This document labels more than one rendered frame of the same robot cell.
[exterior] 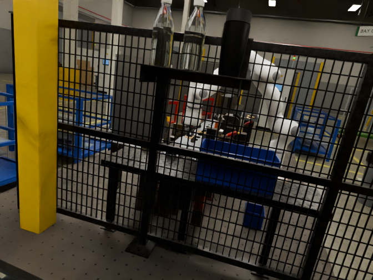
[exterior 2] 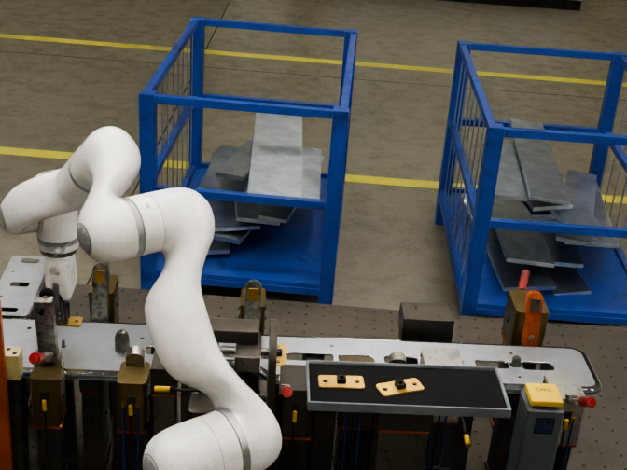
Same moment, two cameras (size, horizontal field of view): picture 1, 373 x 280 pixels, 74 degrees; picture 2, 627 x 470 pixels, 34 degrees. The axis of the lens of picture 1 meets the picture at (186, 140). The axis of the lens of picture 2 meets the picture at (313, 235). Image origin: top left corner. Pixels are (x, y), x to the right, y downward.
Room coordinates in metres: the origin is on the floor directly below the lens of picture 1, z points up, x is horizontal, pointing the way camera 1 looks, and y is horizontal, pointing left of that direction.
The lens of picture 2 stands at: (1.44, -1.98, 2.25)
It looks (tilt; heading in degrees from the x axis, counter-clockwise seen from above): 26 degrees down; 74
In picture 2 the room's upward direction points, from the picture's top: 4 degrees clockwise
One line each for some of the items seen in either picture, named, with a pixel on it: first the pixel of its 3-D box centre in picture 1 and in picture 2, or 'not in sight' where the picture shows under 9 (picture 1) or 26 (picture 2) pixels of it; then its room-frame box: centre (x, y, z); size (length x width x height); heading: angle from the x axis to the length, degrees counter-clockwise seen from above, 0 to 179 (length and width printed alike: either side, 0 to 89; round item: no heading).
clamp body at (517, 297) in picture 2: not in sight; (515, 362); (2.53, -0.04, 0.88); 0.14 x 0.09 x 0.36; 78
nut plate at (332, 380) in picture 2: not in sight; (341, 380); (1.94, -0.46, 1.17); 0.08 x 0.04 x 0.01; 169
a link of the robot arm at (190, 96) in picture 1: (196, 90); (54, 205); (1.45, -0.02, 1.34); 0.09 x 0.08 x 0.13; 19
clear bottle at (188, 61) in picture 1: (194, 36); not in sight; (0.80, 0.02, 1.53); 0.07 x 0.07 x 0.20
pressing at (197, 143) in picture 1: (201, 132); (286, 355); (1.93, -0.11, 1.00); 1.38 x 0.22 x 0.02; 168
